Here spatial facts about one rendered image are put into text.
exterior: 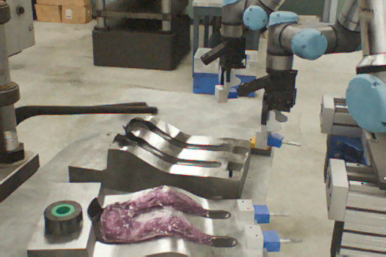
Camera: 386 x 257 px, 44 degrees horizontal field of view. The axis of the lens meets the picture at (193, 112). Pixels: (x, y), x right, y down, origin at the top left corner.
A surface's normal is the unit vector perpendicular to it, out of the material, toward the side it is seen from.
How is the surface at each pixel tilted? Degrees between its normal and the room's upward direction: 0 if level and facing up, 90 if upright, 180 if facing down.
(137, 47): 90
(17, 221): 0
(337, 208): 90
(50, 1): 81
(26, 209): 0
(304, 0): 90
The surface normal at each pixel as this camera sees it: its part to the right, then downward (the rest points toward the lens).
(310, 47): 0.38, 0.35
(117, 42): -0.15, 0.36
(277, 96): -0.40, 0.33
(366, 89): -0.91, 0.24
